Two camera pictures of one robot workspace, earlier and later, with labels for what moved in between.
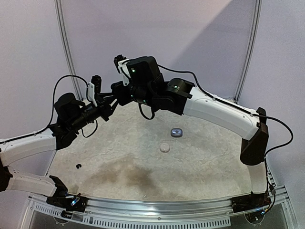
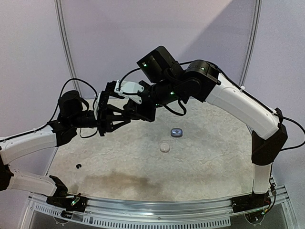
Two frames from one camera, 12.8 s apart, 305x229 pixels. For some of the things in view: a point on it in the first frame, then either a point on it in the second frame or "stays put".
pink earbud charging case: (165, 147) stays put
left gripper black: (104, 103) → (105, 117)
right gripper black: (122, 94) → (145, 105)
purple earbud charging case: (176, 132) stays put
